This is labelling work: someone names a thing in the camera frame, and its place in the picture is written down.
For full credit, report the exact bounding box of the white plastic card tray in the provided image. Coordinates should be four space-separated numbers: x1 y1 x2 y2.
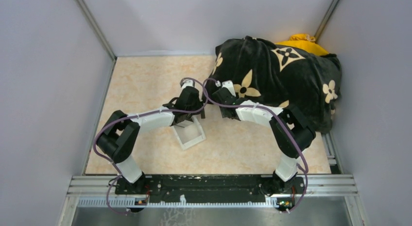
172 116 206 150

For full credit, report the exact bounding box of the black floral plush blanket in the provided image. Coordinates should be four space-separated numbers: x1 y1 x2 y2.
205 36 342 133

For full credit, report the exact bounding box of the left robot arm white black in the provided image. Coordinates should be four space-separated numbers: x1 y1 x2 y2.
93 87 206 194

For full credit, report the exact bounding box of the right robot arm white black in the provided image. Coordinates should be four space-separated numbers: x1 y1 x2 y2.
212 87 316 194

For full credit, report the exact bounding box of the yellow cloth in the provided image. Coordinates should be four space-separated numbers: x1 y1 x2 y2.
275 34 329 56

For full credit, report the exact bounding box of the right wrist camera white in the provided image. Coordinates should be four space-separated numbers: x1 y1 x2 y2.
222 80 236 97

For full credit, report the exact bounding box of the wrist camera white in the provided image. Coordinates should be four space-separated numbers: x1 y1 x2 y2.
222 80 236 97
180 78 195 89

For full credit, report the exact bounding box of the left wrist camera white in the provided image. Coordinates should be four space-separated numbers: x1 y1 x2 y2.
180 78 195 89

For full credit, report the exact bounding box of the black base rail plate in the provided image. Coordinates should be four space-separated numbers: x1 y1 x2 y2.
115 174 305 204

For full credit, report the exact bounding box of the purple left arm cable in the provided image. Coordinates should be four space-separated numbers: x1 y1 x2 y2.
92 77 210 215

